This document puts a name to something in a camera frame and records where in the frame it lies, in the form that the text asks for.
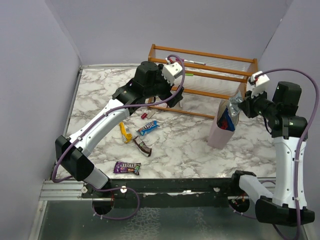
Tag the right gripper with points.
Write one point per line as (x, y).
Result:
(247, 104)

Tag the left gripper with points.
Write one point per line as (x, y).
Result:
(178, 97)

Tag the blue Burts chips bag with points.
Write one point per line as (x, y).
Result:
(225, 122)

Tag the white paper bag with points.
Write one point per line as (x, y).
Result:
(218, 138)

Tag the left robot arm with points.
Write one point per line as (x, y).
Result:
(150, 80)

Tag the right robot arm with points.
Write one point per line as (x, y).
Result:
(287, 205)

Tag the red white card box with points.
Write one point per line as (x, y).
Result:
(162, 105)

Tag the wooden shelf rack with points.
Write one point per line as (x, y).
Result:
(221, 78)

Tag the small white eraser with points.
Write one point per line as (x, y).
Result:
(150, 114)

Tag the blue M&M's packet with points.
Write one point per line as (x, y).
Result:
(149, 127)

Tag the magenta marker pen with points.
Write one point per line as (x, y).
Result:
(194, 62)

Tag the small red cylinder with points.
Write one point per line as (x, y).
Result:
(144, 115)

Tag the brown chocolate bar wrapper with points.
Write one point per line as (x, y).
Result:
(143, 148)

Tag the yellow snack bar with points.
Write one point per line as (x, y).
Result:
(125, 133)

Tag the purple M&M's packet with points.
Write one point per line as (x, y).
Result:
(126, 167)

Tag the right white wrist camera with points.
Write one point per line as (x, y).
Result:
(257, 84)

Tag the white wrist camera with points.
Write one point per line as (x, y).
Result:
(172, 71)
(257, 84)

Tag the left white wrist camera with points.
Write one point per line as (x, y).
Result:
(172, 71)

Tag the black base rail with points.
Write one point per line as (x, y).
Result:
(165, 192)

